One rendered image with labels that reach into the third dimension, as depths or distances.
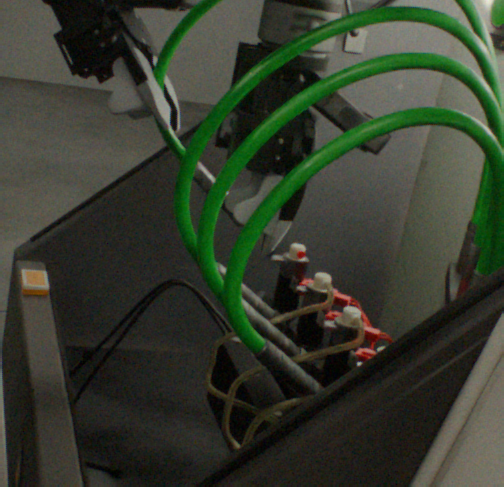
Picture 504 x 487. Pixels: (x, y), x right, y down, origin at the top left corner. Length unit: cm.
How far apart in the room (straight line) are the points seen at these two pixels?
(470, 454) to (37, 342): 55
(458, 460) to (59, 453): 37
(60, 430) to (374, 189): 64
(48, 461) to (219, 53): 694
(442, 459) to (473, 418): 4
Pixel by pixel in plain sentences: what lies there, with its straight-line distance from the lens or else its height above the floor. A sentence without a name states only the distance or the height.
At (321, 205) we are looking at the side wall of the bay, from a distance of 135.
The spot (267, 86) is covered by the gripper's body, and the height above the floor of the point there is 128.
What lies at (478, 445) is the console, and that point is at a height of 112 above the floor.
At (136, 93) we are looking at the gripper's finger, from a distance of 106.
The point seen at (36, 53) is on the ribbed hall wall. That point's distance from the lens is 744.
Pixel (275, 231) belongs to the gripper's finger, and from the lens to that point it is 97.
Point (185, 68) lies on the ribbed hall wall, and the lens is 766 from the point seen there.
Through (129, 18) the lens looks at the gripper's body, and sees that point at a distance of 109.
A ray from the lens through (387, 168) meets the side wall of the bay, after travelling 137.
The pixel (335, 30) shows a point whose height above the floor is 134.
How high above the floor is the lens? 142
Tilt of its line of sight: 17 degrees down
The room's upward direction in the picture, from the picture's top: 12 degrees clockwise
